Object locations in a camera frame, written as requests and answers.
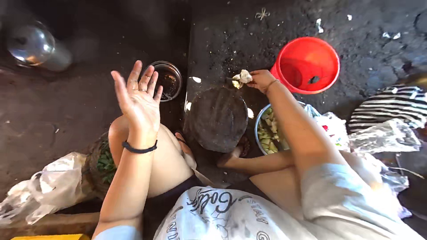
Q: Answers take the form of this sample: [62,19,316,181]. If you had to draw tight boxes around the pile of green vegetable pieces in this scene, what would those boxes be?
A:
[258,107,290,154]

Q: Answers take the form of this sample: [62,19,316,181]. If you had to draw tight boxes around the round dark chopping block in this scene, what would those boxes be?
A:
[184,87,249,153]

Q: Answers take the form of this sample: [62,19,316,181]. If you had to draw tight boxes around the person's right forearm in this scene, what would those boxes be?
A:
[266,80,339,172]

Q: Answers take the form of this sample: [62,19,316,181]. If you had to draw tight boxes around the white printed plastic bag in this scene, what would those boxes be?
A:
[304,104,350,152]

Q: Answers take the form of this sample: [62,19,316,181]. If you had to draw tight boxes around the round metal bowl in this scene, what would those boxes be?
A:
[142,61,183,102]

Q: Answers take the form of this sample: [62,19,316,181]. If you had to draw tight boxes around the blue-rimmed basin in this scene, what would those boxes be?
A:
[254,101,306,156]

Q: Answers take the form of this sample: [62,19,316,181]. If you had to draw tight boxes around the red plastic bucket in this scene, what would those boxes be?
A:
[270,37,340,95]

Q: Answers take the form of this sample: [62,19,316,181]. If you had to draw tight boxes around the whitish translucent plastic bag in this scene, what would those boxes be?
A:
[0,152,92,225]

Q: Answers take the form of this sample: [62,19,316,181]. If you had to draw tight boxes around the person's legs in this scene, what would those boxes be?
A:
[108,115,311,220]

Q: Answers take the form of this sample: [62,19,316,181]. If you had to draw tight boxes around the person's left forearm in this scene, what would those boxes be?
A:
[99,143,158,224]

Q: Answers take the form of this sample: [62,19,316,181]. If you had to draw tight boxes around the white garlic bulb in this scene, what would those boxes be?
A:
[232,69,253,89]

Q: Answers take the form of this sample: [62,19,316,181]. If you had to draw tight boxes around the black and white striped cloth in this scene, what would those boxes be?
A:
[348,84,427,134]

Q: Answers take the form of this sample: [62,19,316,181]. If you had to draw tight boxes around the person's right hand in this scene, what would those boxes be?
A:
[246,69,280,95]

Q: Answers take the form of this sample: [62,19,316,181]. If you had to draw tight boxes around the yellow plastic object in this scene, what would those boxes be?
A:
[10,234,91,240]

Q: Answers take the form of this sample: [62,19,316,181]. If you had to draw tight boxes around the bunch of green leaves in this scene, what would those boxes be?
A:
[96,139,117,184]

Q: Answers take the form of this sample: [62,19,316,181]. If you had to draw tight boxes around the shiny metal pot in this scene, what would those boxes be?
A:
[7,21,73,72]

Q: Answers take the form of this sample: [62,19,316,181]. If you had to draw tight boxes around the wooden plank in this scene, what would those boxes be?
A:
[0,212,101,238]

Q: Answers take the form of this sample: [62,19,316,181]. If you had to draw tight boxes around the tied beige string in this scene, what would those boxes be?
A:
[255,8,271,21]

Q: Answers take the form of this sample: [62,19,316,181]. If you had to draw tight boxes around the clear crumpled plastic bag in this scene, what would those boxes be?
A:
[357,152,413,219]

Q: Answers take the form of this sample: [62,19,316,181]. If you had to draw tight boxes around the person's left hand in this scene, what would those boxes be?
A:
[111,60,163,150]

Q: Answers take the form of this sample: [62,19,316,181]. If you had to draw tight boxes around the person's body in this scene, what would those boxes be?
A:
[153,163,424,240]

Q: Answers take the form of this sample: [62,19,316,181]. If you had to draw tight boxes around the woven basket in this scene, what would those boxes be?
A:
[82,131,117,200]

